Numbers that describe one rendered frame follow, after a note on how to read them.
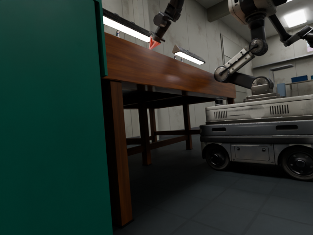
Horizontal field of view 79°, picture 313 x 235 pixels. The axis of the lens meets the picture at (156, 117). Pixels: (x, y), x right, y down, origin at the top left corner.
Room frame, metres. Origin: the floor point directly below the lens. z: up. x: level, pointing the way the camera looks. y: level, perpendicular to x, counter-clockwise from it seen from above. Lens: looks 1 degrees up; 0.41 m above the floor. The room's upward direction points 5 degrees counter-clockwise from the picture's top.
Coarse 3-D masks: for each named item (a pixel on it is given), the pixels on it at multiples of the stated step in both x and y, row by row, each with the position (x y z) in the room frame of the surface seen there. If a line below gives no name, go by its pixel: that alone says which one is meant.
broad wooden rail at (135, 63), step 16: (112, 48) 0.75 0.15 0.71; (128, 48) 0.82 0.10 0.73; (144, 48) 0.91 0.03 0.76; (112, 64) 0.75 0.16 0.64; (128, 64) 0.82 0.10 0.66; (144, 64) 0.90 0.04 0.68; (160, 64) 1.01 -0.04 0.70; (176, 64) 1.14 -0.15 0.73; (112, 80) 0.75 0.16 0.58; (128, 80) 0.81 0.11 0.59; (144, 80) 0.89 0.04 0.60; (160, 80) 1.00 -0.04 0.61; (176, 80) 1.13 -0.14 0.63; (192, 80) 1.30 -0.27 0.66; (208, 80) 1.52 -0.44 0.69; (208, 96) 1.67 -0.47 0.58; (224, 96) 1.82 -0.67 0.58
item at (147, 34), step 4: (104, 12) 1.10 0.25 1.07; (108, 12) 1.14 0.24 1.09; (104, 16) 1.10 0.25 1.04; (108, 16) 1.12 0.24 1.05; (112, 16) 1.15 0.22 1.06; (116, 16) 1.20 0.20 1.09; (112, 20) 1.15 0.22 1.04; (116, 20) 1.17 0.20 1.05; (120, 20) 1.20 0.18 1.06; (124, 20) 1.25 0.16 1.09; (124, 24) 1.22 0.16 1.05; (128, 24) 1.25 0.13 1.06; (132, 24) 1.31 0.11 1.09; (132, 28) 1.28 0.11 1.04; (136, 28) 1.31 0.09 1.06; (140, 28) 1.37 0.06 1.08; (124, 32) 1.32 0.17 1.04; (140, 32) 1.34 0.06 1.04; (144, 32) 1.38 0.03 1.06; (148, 32) 1.44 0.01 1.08; (148, 36) 1.42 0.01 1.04
